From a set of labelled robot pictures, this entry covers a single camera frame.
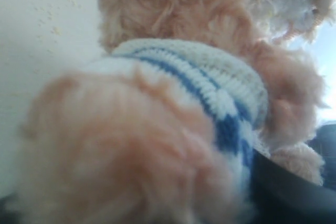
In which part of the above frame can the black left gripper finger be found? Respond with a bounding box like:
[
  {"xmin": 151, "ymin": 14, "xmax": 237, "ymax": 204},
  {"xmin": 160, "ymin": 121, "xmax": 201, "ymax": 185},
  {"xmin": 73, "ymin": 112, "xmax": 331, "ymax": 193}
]
[{"xmin": 251, "ymin": 153, "xmax": 335, "ymax": 224}]

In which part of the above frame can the tan teddy bear striped sweater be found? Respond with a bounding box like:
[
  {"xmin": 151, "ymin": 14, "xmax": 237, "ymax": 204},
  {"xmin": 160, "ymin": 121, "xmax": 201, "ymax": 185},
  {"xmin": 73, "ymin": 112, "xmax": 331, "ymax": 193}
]
[{"xmin": 16, "ymin": 0, "xmax": 324, "ymax": 223}]

